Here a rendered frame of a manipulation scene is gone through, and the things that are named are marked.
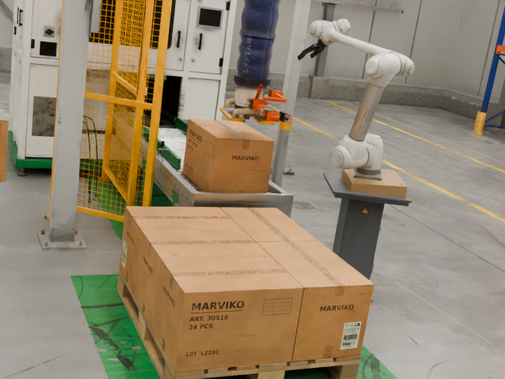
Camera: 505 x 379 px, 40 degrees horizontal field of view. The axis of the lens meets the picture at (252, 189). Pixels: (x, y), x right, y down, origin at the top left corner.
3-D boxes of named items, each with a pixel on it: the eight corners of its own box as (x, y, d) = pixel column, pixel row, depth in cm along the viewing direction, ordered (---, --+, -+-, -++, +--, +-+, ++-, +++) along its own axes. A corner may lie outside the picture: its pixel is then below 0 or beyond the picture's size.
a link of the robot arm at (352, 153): (364, 171, 441) (340, 177, 427) (347, 159, 451) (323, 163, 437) (407, 59, 402) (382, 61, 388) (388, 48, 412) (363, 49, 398)
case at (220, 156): (182, 172, 501) (188, 118, 490) (233, 174, 517) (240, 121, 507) (210, 198, 449) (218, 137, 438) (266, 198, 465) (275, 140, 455)
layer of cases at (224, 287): (119, 268, 422) (125, 206, 411) (267, 264, 462) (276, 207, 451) (174, 372, 317) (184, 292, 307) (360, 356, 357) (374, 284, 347)
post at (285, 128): (261, 245, 537) (279, 119, 511) (268, 245, 540) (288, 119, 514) (264, 249, 532) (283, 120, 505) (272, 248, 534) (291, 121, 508)
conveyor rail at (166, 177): (114, 137, 644) (116, 117, 639) (119, 137, 646) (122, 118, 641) (188, 222, 442) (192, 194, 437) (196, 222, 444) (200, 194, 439)
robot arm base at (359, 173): (380, 171, 464) (382, 162, 462) (382, 180, 443) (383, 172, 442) (353, 168, 466) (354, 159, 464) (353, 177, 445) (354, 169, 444)
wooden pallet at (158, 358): (116, 289, 426) (119, 268, 422) (264, 284, 466) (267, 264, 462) (170, 400, 321) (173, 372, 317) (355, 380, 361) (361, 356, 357)
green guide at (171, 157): (119, 122, 641) (120, 112, 639) (130, 122, 646) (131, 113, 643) (166, 169, 501) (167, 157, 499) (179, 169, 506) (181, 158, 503)
